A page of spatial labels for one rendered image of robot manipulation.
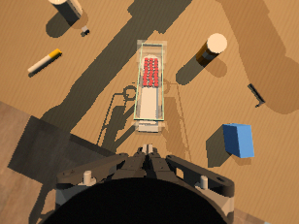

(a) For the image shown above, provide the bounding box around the blue block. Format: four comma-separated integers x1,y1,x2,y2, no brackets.
222,123,254,158

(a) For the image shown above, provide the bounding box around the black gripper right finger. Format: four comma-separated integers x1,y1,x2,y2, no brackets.
147,144,235,223

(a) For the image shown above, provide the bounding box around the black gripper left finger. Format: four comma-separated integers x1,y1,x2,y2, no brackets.
55,144,148,210

